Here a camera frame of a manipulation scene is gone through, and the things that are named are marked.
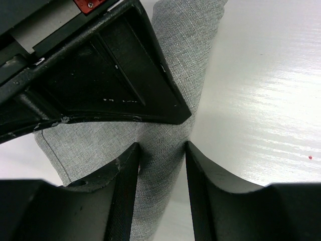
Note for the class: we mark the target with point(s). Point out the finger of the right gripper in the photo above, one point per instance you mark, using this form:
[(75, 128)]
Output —
[(114, 70)]

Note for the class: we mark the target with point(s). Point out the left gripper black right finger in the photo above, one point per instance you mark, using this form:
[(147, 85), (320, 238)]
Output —
[(218, 214)]

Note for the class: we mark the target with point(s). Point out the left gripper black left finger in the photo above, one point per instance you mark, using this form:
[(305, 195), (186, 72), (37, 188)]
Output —
[(98, 206)]

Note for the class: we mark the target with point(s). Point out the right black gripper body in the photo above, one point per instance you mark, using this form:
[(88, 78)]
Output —
[(31, 31)]

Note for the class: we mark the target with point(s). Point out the grey cloth napkin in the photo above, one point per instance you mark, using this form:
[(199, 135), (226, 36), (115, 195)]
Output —
[(185, 31)]

